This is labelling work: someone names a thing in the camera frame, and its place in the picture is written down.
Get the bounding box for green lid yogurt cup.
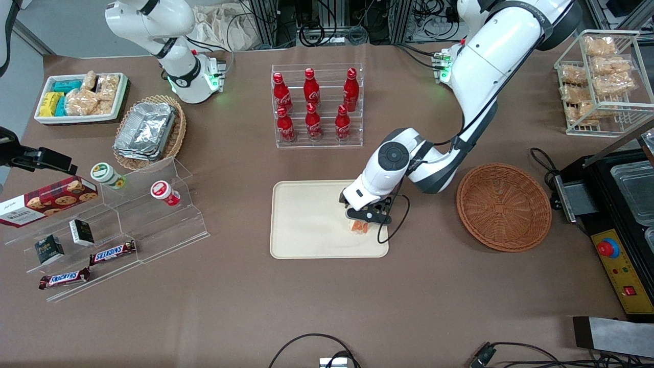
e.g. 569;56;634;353
90;162;127;190

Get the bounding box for small black white box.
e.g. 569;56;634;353
69;219;96;247

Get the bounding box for black looped cable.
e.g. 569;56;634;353
268;333;362;368

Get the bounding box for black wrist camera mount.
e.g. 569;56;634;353
0;126;24;168

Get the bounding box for red tartan cookie box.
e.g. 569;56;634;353
0;175;99;228

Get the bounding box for stacked aluminium foil containers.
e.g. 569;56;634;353
113;102;178;162

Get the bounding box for wrapped bread pack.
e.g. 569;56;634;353
567;101;601;126
584;35;618;57
592;55;634;76
561;84;592;104
559;64;588;85
593;72;638;97

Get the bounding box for red cola bottle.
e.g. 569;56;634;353
272;72;294;114
303;68;321;107
335;105;352;142
305;102;323;142
343;67;360;112
276;106;297;143

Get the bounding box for beige cloth bag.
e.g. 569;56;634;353
192;4;261;52

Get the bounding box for black cable with plug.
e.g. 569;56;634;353
469;341;654;368

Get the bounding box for red lid yogurt cup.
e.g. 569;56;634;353
150;180;181;207

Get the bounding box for black machine power cable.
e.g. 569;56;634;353
530;147;563;210

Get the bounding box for yellow snack pack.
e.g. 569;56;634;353
39;92;64;118

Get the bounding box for snickers chocolate bar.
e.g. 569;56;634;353
39;267;91;290
89;240;137;266

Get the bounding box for grey metal plate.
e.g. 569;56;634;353
572;316;654;358

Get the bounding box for clear acrylic bottle rack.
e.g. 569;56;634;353
271;63;364;149

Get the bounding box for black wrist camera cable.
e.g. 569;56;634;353
377;193;411;244

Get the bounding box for clear acrylic stepped shelf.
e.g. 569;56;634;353
4;156;211;303

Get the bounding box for white rectangular snack tray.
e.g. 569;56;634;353
34;73;129;125

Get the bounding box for metal sealer handle bar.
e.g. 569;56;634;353
582;119;654;167

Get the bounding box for round brown wicker basket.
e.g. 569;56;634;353
456;163;553;252

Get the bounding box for oval light wicker basket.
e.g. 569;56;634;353
112;95;187;171

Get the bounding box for aluminium frame post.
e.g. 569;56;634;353
249;0;281;49
391;0;413;44

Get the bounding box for white wire basket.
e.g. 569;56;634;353
554;29;654;137

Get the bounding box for black sealing machine yellow panel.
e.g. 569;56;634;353
551;128;654;323

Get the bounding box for cream plastic serving tray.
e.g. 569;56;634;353
270;179;389;260

